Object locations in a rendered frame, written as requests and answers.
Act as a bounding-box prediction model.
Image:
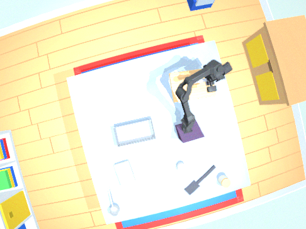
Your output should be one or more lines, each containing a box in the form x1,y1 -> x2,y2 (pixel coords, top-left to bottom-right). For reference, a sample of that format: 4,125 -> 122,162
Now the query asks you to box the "light wooden board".
169,69 -> 217,103

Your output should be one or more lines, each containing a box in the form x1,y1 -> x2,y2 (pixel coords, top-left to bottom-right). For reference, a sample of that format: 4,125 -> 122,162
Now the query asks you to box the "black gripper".
204,75 -> 217,92

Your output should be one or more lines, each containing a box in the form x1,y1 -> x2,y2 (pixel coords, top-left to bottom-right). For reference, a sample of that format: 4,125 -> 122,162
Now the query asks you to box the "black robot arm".
175,60 -> 232,134

